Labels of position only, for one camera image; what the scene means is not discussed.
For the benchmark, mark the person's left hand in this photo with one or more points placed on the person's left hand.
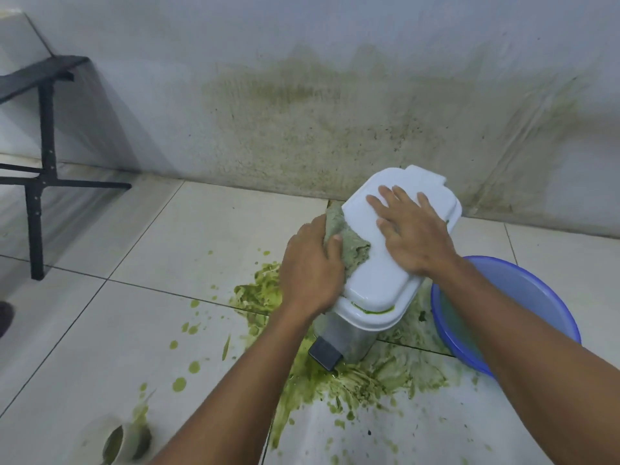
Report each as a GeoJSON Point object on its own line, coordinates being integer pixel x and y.
{"type": "Point", "coordinates": [310, 276]}

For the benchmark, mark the person's right hand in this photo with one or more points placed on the person's right hand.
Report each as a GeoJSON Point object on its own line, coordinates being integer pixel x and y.
{"type": "Point", "coordinates": [416, 237]}

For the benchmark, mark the green stained cleaning cloth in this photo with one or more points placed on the green stained cleaning cloth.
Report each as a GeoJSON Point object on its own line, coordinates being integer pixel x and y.
{"type": "Point", "coordinates": [353, 251]}

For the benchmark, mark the grey pedal bin white lid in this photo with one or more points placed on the grey pedal bin white lid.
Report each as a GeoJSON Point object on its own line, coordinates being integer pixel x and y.
{"type": "Point", "coordinates": [382, 280]}

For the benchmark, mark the person's left forearm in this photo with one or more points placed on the person's left forearm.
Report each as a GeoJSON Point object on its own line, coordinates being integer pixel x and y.
{"type": "Point", "coordinates": [237, 401]}

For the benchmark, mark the person's right forearm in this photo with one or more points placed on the person's right forearm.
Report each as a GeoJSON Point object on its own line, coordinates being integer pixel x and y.
{"type": "Point", "coordinates": [533, 363]}

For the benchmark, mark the blue plastic basin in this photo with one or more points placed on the blue plastic basin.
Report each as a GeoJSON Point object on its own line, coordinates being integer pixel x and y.
{"type": "Point", "coordinates": [528, 290]}

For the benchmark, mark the clear plastic cup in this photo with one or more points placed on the clear plastic cup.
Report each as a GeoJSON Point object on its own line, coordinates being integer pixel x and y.
{"type": "Point", "coordinates": [138, 443]}

